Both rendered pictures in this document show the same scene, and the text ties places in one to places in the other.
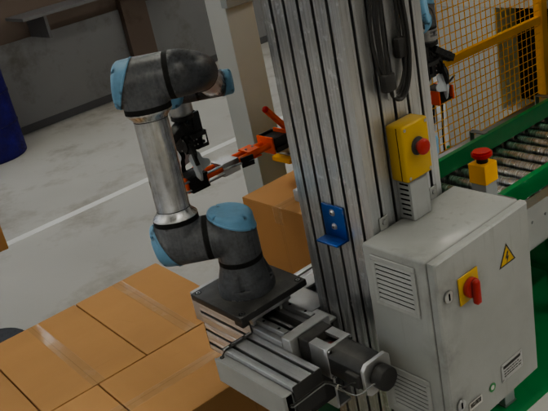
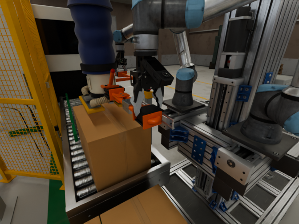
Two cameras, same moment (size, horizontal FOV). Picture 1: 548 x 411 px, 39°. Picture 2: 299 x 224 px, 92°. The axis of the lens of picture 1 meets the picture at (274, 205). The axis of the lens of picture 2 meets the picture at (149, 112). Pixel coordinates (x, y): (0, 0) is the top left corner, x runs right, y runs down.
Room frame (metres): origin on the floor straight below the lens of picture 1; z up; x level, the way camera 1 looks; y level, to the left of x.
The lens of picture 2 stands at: (2.27, 0.70, 1.40)
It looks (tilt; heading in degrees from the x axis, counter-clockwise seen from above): 24 degrees down; 274
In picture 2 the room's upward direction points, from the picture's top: straight up
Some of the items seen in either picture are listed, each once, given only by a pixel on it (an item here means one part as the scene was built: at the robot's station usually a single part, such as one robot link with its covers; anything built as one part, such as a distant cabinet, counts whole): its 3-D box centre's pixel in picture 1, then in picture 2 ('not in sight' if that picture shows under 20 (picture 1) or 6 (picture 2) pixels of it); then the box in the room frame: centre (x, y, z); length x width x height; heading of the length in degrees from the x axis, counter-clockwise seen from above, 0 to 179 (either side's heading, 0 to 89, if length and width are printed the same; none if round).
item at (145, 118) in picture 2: (191, 179); (146, 115); (2.31, 0.24, 1.18); 0.08 x 0.07 x 0.05; 126
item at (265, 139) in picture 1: (274, 140); (114, 92); (2.52, -0.05, 1.18); 0.10 x 0.08 x 0.06; 36
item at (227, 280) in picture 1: (243, 270); (262, 124); (1.81, 0.11, 1.09); 0.15 x 0.15 x 0.10
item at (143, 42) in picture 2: (179, 108); (145, 43); (2.32, 0.22, 1.41); 0.08 x 0.08 x 0.05
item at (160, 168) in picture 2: not in sight; (127, 184); (2.46, 0.05, 0.58); 0.70 x 0.03 x 0.06; 34
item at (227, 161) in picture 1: (226, 165); (131, 105); (2.39, 0.13, 1.17); 0.07 x 0.07 x 0.04; 36
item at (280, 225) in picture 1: (345, 223); (110, 136); (2.65, -0.25, 0.75); 0.60 x 0.40 x 0.40; 127
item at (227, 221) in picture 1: (231, 231); (272, 100); (1.81, 0.12, 1.20); 0.13 x 0.12 x 0.14; 87
